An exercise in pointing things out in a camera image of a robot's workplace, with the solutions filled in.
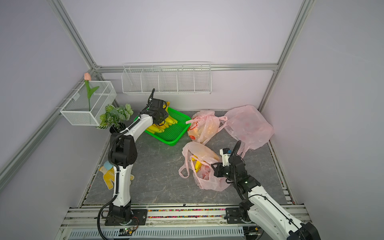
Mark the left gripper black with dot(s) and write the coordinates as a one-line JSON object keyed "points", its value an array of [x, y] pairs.
{"points": [[160, 113]]}

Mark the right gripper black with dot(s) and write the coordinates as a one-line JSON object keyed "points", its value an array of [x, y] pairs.
{"points": [[231, 165]]}

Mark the yellow banana bunch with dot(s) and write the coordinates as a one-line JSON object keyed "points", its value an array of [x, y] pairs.
{"points": [[156, 129], [199, 166], [169, 120]]}

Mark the printed pink plastic bag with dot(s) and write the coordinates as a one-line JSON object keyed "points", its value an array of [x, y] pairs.
{"points": [[204, 125], [205, 181]]}

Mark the plain pink plastic bag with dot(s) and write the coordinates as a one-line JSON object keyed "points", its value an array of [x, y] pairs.
{"points": [[247, 124]]}

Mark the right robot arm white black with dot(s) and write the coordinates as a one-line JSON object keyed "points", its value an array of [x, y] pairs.
{"points": [[257, 206]]}

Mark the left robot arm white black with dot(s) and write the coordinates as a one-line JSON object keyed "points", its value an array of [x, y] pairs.
{"points": [[123, 154]]}

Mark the yellow banana bunch in basket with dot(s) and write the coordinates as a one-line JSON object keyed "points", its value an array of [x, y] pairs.
{"points": [[156, 129]]}

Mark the green plastic basket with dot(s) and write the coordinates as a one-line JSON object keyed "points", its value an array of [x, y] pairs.
{"points": [[174, 133]]}

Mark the green potted plant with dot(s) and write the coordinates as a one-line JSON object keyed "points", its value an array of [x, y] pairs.
{"points": [[114, 115]]}

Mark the pink artificial tulip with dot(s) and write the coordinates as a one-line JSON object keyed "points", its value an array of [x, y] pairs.
{"points": [[90, 90]]}

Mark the yellow white work glove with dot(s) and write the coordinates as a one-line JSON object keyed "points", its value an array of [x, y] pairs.
{"points": [[108, 176]]}

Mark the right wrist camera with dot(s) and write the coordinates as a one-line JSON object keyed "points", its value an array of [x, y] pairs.
{"points": [[226, 154]]}

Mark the white wire shelf back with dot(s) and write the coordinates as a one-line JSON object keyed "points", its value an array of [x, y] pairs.
{"points": [[167, 78]]}

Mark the white wire basket left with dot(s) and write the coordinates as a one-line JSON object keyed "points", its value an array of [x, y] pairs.
{"points": [[76, 110]]}

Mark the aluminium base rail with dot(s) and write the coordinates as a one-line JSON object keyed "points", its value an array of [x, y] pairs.
{"points": [[159, 222]]}

